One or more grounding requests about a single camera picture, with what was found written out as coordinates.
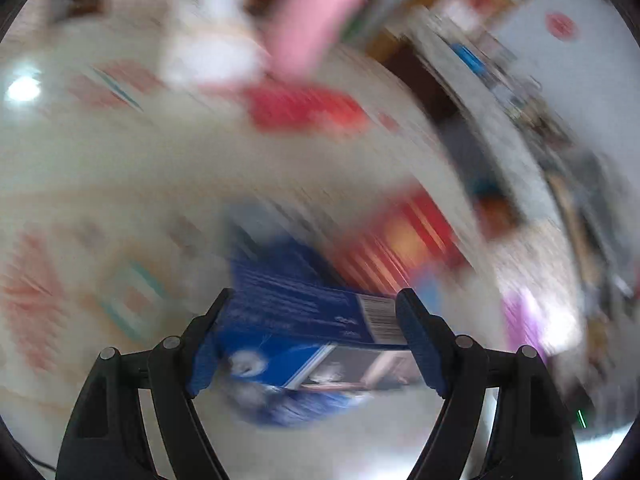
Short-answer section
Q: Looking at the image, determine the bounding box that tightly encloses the red snack packet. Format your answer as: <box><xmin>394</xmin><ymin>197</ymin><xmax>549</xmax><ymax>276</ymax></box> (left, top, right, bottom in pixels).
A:
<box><xmin>335</xmin><ymin>190</ymin><xmax>476</xmax><ymax>296</ymax></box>

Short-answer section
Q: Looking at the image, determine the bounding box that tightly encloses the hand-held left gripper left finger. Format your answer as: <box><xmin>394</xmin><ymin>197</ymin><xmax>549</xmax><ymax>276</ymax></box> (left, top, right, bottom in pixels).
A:
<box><xmin>56</xmin><ymin>287</ymin><xmax>236</xmax><ymax>480</ymax></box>

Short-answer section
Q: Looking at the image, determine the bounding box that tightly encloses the round red wall ornament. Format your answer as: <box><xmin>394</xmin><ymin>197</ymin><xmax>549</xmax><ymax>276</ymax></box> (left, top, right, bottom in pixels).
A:
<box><xmin>545</xmin><ymin>10</ymin><xmax>581</xmax><ymax>41</ymax></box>

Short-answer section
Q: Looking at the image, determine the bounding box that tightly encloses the sideboard with patterned cloth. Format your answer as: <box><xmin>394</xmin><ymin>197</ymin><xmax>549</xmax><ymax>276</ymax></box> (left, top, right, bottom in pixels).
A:
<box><xmin>415</xmin><ymin>25</ymin><xmax>638</xmax><ymax>311</ymax></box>

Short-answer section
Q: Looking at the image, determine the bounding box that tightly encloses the white tissue box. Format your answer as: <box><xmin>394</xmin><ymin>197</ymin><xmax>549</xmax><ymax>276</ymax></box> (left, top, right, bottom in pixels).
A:
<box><xmin>160</xmin><ymin>20</ymin><xmax>266</xmax><ymax>92</ymax></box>

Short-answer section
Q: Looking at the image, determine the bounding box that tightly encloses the pink bottle with metal lid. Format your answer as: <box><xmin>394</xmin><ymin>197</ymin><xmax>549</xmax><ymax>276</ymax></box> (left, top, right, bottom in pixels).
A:
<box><xmin>262</xmin><ymin>0</ymin><xmax>381</xmax><ymax>78</ymax></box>

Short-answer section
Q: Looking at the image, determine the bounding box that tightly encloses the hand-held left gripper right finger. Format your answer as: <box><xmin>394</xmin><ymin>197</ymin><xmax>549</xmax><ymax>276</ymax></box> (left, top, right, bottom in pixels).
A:
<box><xmin>395</xmin><ymin>287</ymin><xmax>583</xmax><ymax>480</ymax></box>

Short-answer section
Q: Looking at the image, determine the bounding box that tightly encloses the flat red box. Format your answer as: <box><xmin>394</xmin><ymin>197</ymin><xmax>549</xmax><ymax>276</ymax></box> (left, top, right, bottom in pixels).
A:
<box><xmin>247</xmin><ymin>85</ymin><xmax>368</xmax><ymax>136</ymax></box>

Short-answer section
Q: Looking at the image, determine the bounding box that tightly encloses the purple perforated bin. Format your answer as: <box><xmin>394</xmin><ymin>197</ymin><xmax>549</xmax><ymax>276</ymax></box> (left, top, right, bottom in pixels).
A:
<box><xmin>502</xmin><ymin>285</ymin><xmax>551</xmax><ymax>356</ymax></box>

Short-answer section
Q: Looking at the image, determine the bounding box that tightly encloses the blue tissue packet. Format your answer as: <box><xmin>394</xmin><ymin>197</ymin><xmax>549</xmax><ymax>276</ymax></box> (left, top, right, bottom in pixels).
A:
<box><xmin>212</xmin><ymin>240</ymin><xmax>426</xmax><ymax>428</ymax></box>

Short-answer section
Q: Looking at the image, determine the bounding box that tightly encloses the blue packet on sideboard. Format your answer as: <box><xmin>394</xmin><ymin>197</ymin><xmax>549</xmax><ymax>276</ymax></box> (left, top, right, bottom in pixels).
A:
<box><xmin>450</xmin><ymin>42</ymin><xmax>488</xmax><ymax>76</ymax></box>

